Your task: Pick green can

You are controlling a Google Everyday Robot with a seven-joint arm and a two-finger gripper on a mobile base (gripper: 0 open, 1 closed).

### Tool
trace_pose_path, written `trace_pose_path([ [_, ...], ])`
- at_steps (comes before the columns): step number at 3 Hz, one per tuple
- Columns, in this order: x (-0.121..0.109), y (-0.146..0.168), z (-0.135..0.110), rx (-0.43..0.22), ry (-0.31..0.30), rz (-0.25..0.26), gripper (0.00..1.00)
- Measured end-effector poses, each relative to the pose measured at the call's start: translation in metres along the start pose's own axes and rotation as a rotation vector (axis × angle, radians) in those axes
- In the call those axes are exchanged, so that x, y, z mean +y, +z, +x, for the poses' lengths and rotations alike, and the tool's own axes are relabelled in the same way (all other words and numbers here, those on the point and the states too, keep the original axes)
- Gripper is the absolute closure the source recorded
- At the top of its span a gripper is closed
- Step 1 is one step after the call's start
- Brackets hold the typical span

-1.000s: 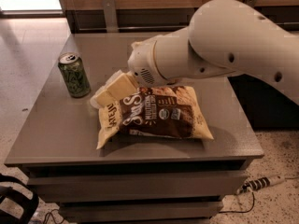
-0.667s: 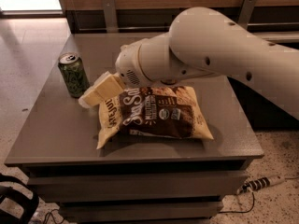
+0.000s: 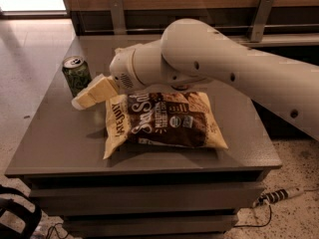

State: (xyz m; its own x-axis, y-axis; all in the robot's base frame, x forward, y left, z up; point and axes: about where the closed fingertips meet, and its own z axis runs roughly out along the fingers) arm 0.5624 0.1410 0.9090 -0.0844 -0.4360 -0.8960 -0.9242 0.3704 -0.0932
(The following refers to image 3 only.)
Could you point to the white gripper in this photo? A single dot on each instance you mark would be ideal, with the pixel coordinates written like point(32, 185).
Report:
point(122, 70)

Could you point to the green soda can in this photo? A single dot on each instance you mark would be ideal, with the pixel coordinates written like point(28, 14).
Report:
point(77, 73)

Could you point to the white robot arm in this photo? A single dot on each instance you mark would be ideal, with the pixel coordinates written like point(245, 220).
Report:
point(189, 51)

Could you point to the brown yellow chip bag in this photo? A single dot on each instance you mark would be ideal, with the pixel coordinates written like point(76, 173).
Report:
point(173, 119)

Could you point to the grey drawer cabinet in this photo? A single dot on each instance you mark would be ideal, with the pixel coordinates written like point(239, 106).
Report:
point(64, 148)

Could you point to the grey upper drawer front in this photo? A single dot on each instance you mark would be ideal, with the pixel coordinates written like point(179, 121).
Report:
point(146, 199)

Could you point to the grey drawer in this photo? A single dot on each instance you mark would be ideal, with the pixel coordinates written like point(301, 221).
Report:
point(150, 226)
point(146, 199)

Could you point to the grey lower drawer front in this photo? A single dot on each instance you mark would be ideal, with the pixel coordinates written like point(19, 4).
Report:
point(150, 226)

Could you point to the white power strip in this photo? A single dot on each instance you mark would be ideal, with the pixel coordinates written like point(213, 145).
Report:
point(278, 195)

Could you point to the left metal bracket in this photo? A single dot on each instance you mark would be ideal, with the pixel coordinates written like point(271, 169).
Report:
point(118, 17)

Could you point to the metal bracket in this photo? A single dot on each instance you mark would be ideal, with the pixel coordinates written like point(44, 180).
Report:
point(118, 17)
point(257, 26)

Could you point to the right metal bracket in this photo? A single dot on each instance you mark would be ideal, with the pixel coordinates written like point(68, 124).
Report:
point(257, 26)

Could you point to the black chair frame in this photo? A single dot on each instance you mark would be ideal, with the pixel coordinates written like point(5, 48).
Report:
point(31, 219)

